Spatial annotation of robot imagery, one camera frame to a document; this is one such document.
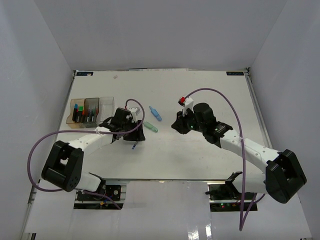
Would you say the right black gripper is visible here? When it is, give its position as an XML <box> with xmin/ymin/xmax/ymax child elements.
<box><xmin>171</xmin><ymin>108</ymin><xmax>206</xmax><ymax>135</ymax></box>

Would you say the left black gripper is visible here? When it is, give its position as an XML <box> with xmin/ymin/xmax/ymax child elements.
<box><xmin>121</xmin><ymin>119</ymin><xmax>146</xmax><ymax>142</ymax></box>

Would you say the green transparent highlighter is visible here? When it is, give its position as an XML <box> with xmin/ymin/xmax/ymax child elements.
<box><xmin>143</xmin><ymin>121</ymin><xmax>159</xmax><ymax>133</ymax></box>

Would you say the green pen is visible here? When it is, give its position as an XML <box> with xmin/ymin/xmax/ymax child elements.
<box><xmin>89</xmin><ymin>108</ymin><xmax>95</xmax><ymax>122</ymax></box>

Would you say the orange cap black highlighter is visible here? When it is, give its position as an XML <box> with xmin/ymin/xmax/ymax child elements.
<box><xmin>80</xmin><ymin>109</ymin><xmax>87</xmax><ymax>123</ymax></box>

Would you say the green cap black highlighter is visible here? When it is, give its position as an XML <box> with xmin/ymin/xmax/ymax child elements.
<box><xmin>75</xmin><ymin>106</ymin><xmax>84</xmax><ymax>123</ymax></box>

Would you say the blue cap black highlighter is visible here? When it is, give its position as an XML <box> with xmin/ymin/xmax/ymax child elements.
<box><xmin>72</xmin><ymin>103</ymin><xmax>78</xmax><ymax>123</ymax></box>

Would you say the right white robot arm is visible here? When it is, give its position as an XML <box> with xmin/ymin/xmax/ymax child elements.
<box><xmin>171</xmin><ymin>98</ymin><xmax>307</xmax><ymax>204</ymax></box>

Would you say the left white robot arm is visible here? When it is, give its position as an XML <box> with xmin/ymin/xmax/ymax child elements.
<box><xmin>41</xmin><ymin>107</ymin><xmax>146</xmax><ymax>200</ymax></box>

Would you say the blue transparent highlighter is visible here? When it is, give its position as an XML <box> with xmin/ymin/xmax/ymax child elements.
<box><xmin>149</xmin><ymin>106</ymin><xmax>162</xmax><ymax>122</ymax></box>

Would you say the grey transparent container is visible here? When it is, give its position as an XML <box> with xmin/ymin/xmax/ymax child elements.
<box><xmin>83</xmin><ymin>97</ymin><xmax>100</xmax><ymax>128</ymax></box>

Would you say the brown transparent container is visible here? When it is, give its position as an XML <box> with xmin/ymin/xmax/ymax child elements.
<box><xmin>65</xmin><ymin>98</ymin><xmax>85</xmax><ymax>129</ymax></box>

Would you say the right blue table label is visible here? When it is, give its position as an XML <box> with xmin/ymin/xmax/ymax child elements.
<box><xmin>226</xmin><ymin>71</ymin><xmax>244</xmax><ymax>76</ymax></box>

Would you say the blue table label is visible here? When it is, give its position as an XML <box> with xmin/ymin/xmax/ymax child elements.
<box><xmin>76</xmin><ymin>71</ymin><xmax>94</xmax><ymax>77</ymax></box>
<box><xmin>226</xmin><ymin>71</ymin><xmax>244</xmax><ymax>76</ymax></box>

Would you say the left blue table label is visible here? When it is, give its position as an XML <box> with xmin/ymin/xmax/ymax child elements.
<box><xmin>76</xmin><ymin>71</ymin><xmax>94</xmax><ymax>77</ymax></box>

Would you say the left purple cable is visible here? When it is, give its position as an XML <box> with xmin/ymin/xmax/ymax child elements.
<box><xmin>27</xmin><ymin>98</ymin><xmax>145</xmax><ymax>210</ymax></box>

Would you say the purple cable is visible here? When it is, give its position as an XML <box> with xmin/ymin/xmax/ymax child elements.
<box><xmin>184</xmin><ymin>87</ymin><xmax>266</xmax><ymax>231</ymax></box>
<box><xmin>27</xmin><ymin>98</ymin><xmax>145</xmax><ymax>210</ymax></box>

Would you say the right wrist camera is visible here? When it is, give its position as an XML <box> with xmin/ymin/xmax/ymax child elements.
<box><xmin>178</xmin><ymin>96</ymin><xmax>194</xmax><ymax>117</ymax></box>

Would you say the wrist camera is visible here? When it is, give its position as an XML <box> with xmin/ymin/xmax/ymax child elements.
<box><xmin>128</xmin><ymin>107</ymin><xmax>140</xmax><ymax>123</ymax></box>
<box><xmin>178</xmin><ymin>96</ymin><xmax>194</xmax><ymax>117</ymax></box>

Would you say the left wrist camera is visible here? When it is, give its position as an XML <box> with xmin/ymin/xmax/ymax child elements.
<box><xmin>128</xmin><ymin>107</ymin><xmax>140</xmax><ymax>123</ymax></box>

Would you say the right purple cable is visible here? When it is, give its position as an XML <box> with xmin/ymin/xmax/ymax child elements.
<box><xmin>184</xmin><ymin>87</ymin><xmax>266</xmax><ymax>231</ymax></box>

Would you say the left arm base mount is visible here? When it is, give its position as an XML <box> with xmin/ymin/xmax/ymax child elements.
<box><xmin>73</xmin><ymin>183</ymin><xmax>126</xmax><ymax>210</ymax></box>

